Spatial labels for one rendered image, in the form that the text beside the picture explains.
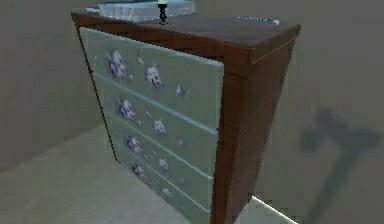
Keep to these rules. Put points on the brown green chest of drawers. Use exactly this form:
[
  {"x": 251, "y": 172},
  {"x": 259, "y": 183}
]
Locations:
[{"x": 186, "y": 110}]

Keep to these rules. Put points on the small white pen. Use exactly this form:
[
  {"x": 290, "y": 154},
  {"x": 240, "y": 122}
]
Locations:
[{"x": 260, "y": 19}]

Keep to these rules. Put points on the pale blue box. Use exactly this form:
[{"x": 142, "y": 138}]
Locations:
[{"x": 140, "y": 9}]

